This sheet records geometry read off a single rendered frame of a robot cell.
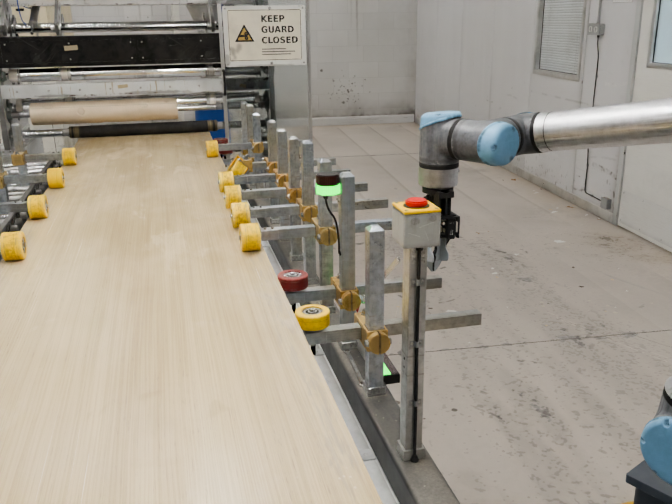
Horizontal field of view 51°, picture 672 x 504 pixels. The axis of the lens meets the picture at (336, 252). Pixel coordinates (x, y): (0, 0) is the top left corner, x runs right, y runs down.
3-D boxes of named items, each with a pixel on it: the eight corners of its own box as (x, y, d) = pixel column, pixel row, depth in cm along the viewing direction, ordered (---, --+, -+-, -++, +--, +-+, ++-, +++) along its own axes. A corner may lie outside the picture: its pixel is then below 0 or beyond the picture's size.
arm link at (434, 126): (447, 115, 151) (410, 111, 157) (445, 172, 155) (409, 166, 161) (472, 110, 157) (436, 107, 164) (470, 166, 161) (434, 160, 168)
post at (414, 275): (417, 445, 147) (422, 238, 132) (425, 459, 142) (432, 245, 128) (396, 448, 146) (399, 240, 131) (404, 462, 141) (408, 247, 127)
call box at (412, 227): (426, 239, 134) (427, 199, 131) (440, 250, 127) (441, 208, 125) (391, 242, 132) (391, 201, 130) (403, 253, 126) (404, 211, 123)
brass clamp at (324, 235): (329, 232, 216) (328, 216, 215) (339, 245, 204) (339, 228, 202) (309, 233, 215) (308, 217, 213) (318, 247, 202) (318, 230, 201)
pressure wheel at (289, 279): (305, 305, 193) (304, 266, 190) (311, 317, 186) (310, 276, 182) (276, 308, 192) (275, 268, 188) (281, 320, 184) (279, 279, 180)
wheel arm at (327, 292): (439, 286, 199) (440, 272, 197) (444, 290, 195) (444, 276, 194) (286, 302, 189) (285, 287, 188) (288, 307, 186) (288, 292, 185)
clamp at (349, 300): (348, 292, 196) (348, 274, 195) (361, 310, 184) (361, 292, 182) (328, 294, 195) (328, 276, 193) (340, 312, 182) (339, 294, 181)
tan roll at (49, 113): (265, 113, 432) (264, 93, 428) (268, 116, 421) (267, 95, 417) (14, 124, 401) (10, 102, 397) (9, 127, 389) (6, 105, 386)
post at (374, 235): (378, 412, 172) (380, 222, 157) (383, 420, 169) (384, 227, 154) (365, 414, 171) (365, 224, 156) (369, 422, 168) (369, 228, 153)
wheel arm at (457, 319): (475, 322, 176) (476, 307, 174) (481, 328, 172) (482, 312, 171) (303, 343, 166) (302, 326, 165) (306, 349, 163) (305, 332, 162)
